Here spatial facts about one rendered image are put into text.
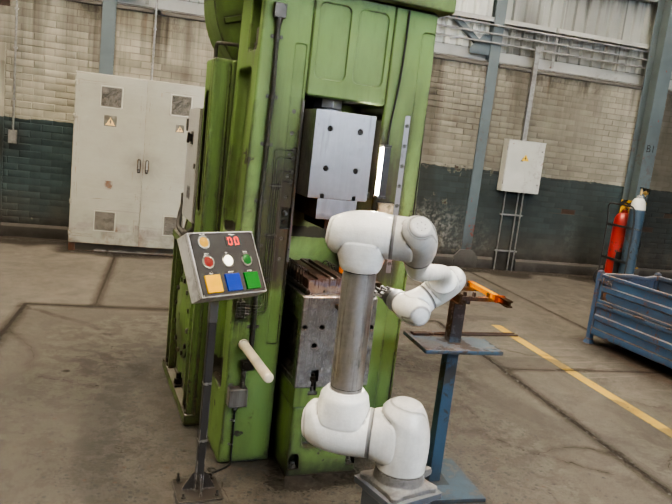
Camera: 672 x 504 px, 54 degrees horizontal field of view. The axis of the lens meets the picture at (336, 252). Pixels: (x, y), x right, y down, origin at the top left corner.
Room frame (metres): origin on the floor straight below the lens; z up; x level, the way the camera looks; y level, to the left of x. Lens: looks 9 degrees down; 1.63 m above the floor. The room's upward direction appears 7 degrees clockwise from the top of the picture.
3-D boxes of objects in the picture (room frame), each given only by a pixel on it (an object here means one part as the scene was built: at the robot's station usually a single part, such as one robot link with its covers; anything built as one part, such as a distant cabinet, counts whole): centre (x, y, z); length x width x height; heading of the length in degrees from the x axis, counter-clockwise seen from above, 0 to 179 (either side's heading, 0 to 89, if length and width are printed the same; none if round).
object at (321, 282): (3.25, 0.10, 0.96); 0.42 x 0.20 x 0.09; 23
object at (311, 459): (3.28, 0.05, 0.23); 0.55 x 0.37 x 0.47; 23
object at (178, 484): (2.76, 0.51, 0.05); 0.22 x 0.22 x 0.09; 23
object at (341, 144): (3.26, 0.06, 1.56); 0.42 x 0.39 x 0.40; 23
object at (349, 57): (3.40, 0.12, 2.06); 0.44 x 0.41 x 0.47; 23
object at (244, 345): (2.84, 0.30, 0.62); 0.44 x 0.05 x 0.05; 23
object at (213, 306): (2.76, 0.50, 0.54); 0.04 x 0.04 x 1.08; 23
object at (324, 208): (3.25, 0.10, 1.32); 0.42 x 0.20 x 0.10; 23
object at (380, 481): (1.93, -0.29, 0.63); 0.22 x 0.18 x 0.06; 125
